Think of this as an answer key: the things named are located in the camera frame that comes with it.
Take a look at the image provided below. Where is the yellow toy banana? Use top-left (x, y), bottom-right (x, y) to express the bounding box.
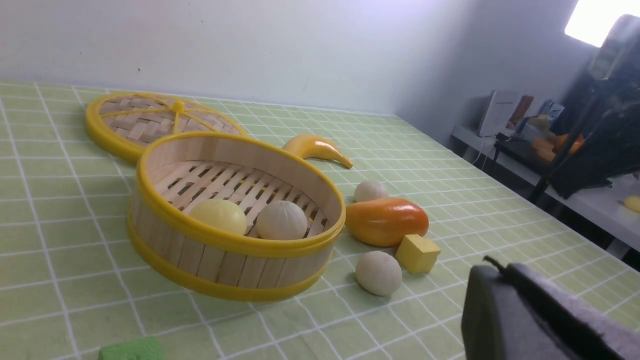
top-left (282, 133), bottom-right (354, 169)

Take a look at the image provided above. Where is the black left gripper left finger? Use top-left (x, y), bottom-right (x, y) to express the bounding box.
top-left (461, 256), bottom-right (576, 360)

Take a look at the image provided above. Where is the white side table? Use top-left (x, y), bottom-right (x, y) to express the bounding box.
top-left (451, 124), bottom-right (640, 253)

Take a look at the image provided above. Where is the yellow wooden cube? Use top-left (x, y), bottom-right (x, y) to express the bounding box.
top-left (395, 234), bottom-right (441, 274)

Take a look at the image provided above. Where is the white bun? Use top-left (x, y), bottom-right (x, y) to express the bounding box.
top-left (256, 200), bottom-right (307, 240)
top-left (353, 178), bottom-right (390, 203)
top-left (354, 250), bottom-right (402, 297)

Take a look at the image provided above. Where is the bamboo steamer tray yellow rim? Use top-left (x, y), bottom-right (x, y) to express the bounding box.
top-left (127, 132), bottom-right (346, 302)

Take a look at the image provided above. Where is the orange toy mango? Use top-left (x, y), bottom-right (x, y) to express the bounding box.
top-left (345, 197), bottom-right (430, 248)

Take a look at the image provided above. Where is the yellow bun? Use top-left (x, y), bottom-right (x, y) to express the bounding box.
top-left (189, 199), bottom-right (248, 236)

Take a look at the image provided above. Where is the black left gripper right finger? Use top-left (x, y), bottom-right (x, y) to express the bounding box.
top-left (505, 263), bottom-right (639, 360)

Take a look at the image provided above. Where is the black light stand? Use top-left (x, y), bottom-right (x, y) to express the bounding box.
top-left (529, 14), bottom-right (640, 202)

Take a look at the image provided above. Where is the green wooden cube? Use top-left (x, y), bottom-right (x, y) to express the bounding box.
top-left (98, 336), bottom-right (165, 360)

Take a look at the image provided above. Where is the woven bamboo steamer lid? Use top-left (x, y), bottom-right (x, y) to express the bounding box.
top-left (86, 92), bottom-right (248, 164)

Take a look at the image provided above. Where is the green checkered tablecloth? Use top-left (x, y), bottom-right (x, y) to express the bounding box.
top-left (0, 80), bottom-right (639, 360)

